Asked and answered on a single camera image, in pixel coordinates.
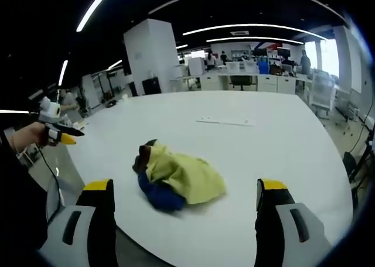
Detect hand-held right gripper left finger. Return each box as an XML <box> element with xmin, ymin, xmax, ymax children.
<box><xmin>37</xmin><ymin>178</ymin><xmax>118</xmax><ymax>267</ymax></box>

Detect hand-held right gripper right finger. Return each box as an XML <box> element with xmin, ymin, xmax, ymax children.
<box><xmin>254</xmin><ymin>177</ymin><xmax>335</xmax><ymax>267</ymax></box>

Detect yellow and blue garment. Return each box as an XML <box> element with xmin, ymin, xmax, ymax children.
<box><xmin>131</xmin><ymin>138</ymin><xmax>228</xmax><ymax>212</ymax></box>

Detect white template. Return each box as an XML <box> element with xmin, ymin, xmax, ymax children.
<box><xmin>195</xmin><ymin>117</ymin><xmax>254</xmax><ymax>128</ymax></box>

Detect person's left hand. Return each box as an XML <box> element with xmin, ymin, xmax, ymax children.
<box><xmin>11</xmin><ymin>121</ymin><xmax>59</xmax><ymax>154</ymax></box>

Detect black waste bin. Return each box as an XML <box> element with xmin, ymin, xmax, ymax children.
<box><xmin>142</xmin><ymin>77</ymin><xmax>162</xmax><ymax>96</ymax></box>

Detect black tripod stand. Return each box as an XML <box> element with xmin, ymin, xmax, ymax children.
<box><xmin>342</xmin><ymin>138</ymin><xmax>375</xmax><ymax>191</ymax></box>

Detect white mesh chair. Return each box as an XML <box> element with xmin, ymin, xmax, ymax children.
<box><xmin>309</xmin><ymin>72</ymin><xmax>337</xmax><ymax>119</ymax></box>

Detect row of white desks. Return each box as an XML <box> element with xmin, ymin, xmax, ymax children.
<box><xmin>169</xmin><ymin>71</ymin><xmax>315</xmax><ymax>94</ymax></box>

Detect white cabinet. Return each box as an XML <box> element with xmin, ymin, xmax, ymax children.
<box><xmin>187</xmin><ymin>57</ymin><xmax>205</xmax><ymax>77</ymax></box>

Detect black office chair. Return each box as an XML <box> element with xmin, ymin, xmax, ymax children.
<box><xmin>229</xmin><ymin>74</ymin><xmax>253</xmax><ymax>91</ymax></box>

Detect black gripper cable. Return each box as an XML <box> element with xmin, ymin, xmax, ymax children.
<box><xmin>37</xmin><ymin>143</ymin><xmax>66</xmax><ymax>218</ymax></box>

